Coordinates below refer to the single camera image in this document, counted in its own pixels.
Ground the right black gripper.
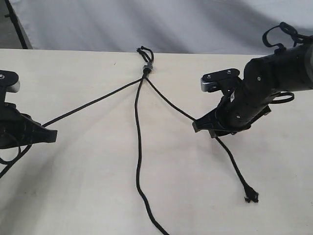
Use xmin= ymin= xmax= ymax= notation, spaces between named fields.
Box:
xmin=192 ymin=80 xmax=271 ymax=138

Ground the grey backdrop cloth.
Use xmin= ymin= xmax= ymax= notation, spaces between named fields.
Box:
xmin=11 ymin=0 xmax=313 ymax=55

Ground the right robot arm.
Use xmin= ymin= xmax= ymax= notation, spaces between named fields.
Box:
xmin=192 ymin=44 xmax=313 ymax=138

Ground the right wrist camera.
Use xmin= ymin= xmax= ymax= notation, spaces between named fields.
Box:
xmin=201 ymin=69 xmax=242 ymax=95

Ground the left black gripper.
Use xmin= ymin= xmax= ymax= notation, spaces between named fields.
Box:
xmin=0 ymin=92 xmax=58 ymax=149

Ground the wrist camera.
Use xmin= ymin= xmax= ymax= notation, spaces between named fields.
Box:
xmin=201 ymin=69 xmax=242 ymax=95
xmin=0 ymin=70 xmax=20 ymax=93

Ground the black stand pole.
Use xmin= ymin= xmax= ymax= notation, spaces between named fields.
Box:
xmin=4 ymin=0 xmax=33 ymax=49

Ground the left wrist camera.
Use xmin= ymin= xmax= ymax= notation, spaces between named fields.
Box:
xmin=0 ymin=70 xmax=20 ymax=93

